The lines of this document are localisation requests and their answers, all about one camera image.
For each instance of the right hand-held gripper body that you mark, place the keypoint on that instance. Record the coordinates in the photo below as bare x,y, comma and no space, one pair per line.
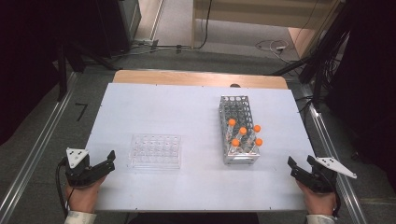
323,182

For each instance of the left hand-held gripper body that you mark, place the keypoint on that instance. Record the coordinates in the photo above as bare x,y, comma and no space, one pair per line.
79,175

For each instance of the clear plastic tube rack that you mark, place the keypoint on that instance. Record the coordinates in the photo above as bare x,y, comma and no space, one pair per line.
155,152

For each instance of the metal test tube rack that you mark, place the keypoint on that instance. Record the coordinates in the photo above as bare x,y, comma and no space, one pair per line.
238,109

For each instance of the person's right hand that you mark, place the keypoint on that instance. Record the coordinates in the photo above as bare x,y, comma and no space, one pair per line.
319,202

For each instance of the person's left hand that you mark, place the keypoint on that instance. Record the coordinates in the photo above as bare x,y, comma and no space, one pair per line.
82,197

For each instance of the white board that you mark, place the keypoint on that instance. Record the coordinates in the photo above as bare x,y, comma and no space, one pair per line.
193,118

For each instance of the black metal stand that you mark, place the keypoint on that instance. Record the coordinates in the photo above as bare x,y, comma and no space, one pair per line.
62,74

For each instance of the black cabinet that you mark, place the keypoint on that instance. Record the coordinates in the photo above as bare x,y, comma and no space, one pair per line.
118,25

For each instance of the light wooden furniture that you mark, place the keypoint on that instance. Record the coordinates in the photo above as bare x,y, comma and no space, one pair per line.
249,12

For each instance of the aluminium floor rail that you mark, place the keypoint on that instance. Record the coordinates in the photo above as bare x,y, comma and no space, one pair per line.
330,146
37,149

